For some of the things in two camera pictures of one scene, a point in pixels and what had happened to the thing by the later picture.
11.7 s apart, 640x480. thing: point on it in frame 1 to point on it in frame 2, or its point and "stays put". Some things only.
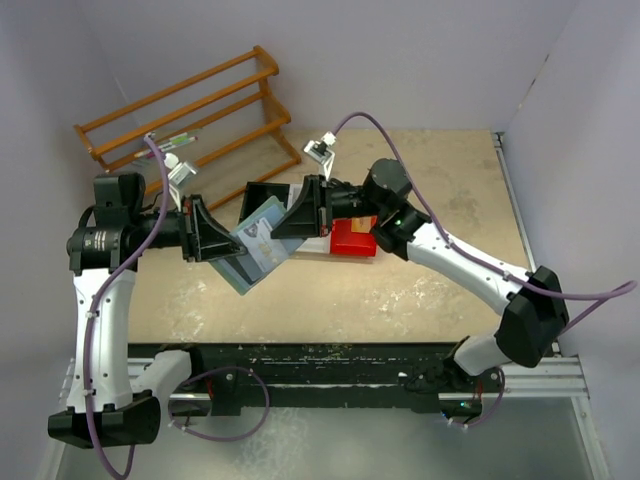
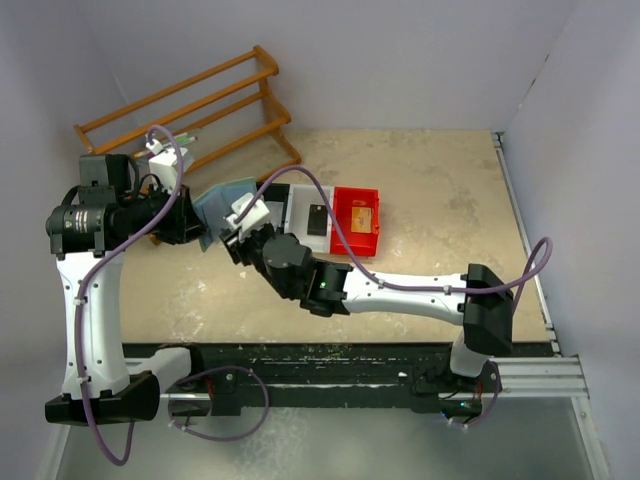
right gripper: [322, 205] to [233, 245]
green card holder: [265, 254] to [212, 207]
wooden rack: [216, 134] stays put
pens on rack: [171, 143] stays put
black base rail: [236, 375] stays put
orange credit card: [361, 225] stays put
